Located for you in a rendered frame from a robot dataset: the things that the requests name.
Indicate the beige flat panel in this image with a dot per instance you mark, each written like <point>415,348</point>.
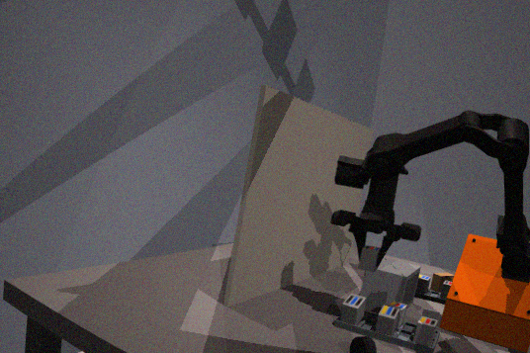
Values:
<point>283,233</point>

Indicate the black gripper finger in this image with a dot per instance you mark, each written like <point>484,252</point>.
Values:
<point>387,242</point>
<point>360,237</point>

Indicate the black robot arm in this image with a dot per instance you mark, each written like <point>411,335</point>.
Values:
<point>391,151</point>

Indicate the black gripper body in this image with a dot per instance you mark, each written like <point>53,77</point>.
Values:
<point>406,231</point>

